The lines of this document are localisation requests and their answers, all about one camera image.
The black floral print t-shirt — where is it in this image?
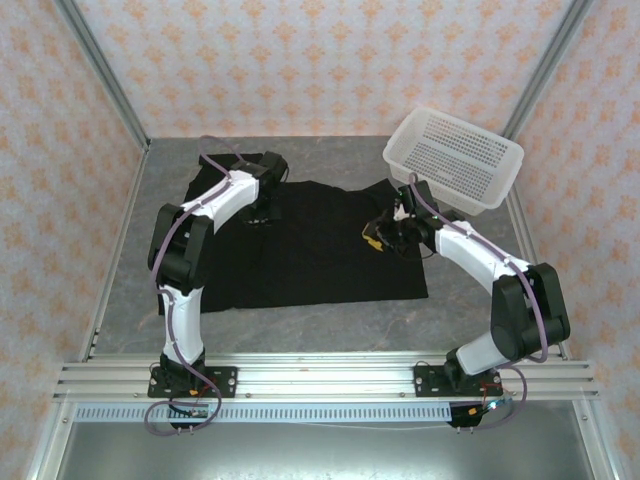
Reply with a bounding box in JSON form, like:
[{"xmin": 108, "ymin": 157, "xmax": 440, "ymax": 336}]
[{"xmin": 158, "ymin": 151, "xmax": 430, "ymax": 316}]

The white plastic laundry basket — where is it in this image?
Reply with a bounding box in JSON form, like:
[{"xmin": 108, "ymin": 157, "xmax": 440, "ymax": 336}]
[{"xmin": 382, "ymin": 105, "xmax": 526, "ymax": 218}]

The grey sheet metal panel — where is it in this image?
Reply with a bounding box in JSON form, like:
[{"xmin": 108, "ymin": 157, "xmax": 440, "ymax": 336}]
[{"xmin": 27, "ymin": 399, "xmax": 617, "ymax": 480}]

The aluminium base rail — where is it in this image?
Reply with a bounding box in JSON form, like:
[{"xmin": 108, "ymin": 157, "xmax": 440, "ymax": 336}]
[{"xmin": 51, "ymin": 351, "xmax": 601, "ymax": 402}]

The slotted grey cable duct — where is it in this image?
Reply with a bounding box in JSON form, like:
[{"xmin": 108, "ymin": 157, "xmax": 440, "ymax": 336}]
[{"xmin": 73, "ymin": 403, "xmax": 454, "ymax": 424}]

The aluminium frame post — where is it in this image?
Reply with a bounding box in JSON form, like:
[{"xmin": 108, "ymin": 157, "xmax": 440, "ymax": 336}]
[
  {"xmin": 53, "ymin": 0, "xmax": 152, "ymax": 152},
  {"xmin": 501, "ymin": 0, "xmax": 595, "ymax": 142}
]

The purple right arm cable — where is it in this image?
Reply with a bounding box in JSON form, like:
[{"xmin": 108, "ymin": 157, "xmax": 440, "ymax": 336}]
[{"xmin": 408, "ymin": 171, "xmax": 551, "ymax": 434}]

